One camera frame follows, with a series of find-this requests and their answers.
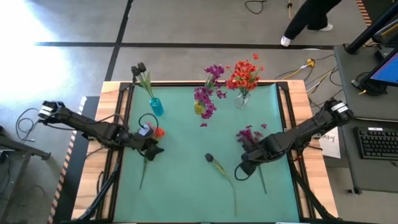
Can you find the clear glass vase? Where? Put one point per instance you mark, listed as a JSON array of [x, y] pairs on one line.
[[242, 101]]

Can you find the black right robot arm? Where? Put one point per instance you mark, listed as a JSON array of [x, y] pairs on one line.
[[304, 127]]

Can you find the yellow glass vase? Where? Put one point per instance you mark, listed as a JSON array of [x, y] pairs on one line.
[[198, 109]]

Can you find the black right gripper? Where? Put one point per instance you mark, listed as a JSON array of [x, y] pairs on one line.
[[267, 148]]

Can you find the monitor with blue screen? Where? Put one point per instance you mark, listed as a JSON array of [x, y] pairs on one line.
[[388, 71]]

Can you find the purple artificial flower bunch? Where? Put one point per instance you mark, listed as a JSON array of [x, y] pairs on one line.
[[245, 135], [215, 71], [203, 95]]

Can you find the fallen purple blossom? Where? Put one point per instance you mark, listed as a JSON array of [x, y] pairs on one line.
[[203, 124]]

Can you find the black mat clamp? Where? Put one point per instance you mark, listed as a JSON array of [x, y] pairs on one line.
[[134, 81]]

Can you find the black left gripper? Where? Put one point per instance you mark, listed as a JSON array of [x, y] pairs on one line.
[[140, 142]]

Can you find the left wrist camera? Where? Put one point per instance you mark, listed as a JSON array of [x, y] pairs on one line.
[[144, 130]]

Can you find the orange artificial flower bunch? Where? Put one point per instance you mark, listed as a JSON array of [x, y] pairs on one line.
[[234, 82], [160, 133], [252, 67]]

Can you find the black metal table frame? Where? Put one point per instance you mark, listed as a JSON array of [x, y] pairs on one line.
[[124, 87]]

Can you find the black floor mat striped edge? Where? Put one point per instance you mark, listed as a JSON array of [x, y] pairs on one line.
[[74, 174]]

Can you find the black monitor pole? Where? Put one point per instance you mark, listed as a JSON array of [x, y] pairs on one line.
[[370, 31]]

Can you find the grey metal stand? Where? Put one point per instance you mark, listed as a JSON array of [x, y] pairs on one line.
[[18, 148]]

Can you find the orange black striped strip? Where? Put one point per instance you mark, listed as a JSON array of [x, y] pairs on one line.
[[364, 14]]

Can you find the person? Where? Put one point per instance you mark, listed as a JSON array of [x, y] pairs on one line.
[[308, 14]]

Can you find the black keyboard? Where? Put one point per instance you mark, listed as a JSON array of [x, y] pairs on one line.
[[379, 144]]

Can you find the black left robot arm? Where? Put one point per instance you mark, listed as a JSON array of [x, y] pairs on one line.
[[93, 127]]

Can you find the white paper sheet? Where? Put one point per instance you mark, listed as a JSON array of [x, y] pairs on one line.
[[331, 146]]

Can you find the grey desk with monitor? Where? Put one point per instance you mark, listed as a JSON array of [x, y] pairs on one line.
[[357, 93]]

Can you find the teal table mat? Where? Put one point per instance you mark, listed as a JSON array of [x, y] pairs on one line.
[[192, 186]]

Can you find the grey keyboard desk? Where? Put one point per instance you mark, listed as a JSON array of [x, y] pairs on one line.
[[373, 177]]

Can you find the blue glass vase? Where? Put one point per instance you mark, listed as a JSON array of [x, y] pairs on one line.
[[156, 107]]

